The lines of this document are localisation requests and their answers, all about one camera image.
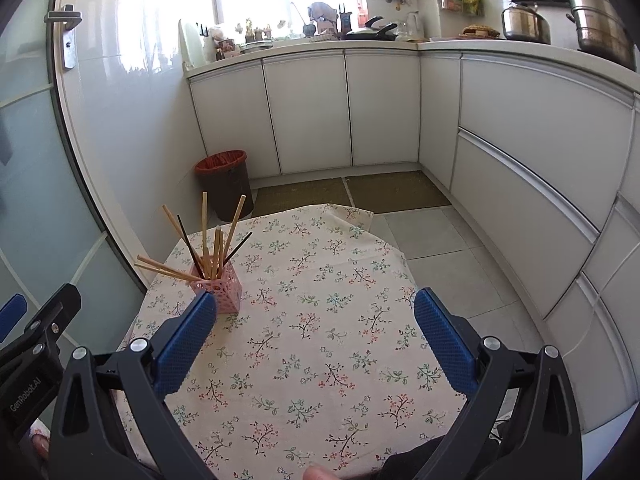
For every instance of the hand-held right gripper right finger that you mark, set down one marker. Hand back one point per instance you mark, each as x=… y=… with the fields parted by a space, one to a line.
x=442 y=340

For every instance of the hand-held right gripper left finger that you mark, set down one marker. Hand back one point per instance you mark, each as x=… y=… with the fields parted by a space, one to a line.
x=187 y=340

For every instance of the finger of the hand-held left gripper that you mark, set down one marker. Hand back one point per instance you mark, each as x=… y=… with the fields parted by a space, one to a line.
x=12 y=312
x=60 y=310

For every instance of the pink perforated utensil holder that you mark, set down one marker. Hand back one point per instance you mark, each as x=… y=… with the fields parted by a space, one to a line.
x=225 y=292

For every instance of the bunch of wooden chopsticks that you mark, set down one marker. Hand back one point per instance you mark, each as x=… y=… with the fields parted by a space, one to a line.
x=216 y=250

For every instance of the black chopstick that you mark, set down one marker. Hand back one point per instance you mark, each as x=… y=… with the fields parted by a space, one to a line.
x=190 y=245
x=239 y=247

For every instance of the person's left hand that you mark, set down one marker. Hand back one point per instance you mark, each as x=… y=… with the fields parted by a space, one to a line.
x=41 y=445

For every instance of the person's right hand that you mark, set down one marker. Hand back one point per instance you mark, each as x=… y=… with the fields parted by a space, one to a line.
x=320 y=472

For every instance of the floral tablecloth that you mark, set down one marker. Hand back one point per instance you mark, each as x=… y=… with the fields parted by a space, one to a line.
x=325 y=335

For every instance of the person's black trouser leg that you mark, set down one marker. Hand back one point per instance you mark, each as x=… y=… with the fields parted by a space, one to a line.
x=435 y=460

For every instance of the frosted glass sliding door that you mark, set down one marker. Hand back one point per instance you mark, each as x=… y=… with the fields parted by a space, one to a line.
x=40 y=185

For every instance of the brown trash bin red liner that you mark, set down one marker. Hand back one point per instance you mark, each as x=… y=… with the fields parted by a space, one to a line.
x=230 y=190

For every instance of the brown floor mat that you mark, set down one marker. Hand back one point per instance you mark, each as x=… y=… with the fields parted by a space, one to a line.
x=300 y=197
x=395 y=190

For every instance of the white cutting board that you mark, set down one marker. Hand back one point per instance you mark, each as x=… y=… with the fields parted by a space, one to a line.
x=190 y=42

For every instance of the woven basket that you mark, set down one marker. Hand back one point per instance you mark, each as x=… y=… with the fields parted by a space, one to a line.
x=480 y=31

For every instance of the black frying pan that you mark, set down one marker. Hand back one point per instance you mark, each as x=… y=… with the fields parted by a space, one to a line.
x=367 y=34

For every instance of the white electric jug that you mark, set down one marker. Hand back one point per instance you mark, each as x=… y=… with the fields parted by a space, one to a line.
x=413 y=25

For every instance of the steel kettle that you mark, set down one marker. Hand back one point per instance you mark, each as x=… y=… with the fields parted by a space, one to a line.
x=525 y=22

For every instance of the red bottle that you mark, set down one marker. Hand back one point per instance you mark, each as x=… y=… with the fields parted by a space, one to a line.
x=360 y=17

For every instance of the red green food packet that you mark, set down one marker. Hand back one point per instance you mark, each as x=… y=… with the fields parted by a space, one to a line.
x=451 y=1

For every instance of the yellow green snack bag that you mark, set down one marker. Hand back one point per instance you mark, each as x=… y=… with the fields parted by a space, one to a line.
x=473 y=1

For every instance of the large steel steamer pot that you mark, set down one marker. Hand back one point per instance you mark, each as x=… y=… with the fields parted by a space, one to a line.
x=600 y=30

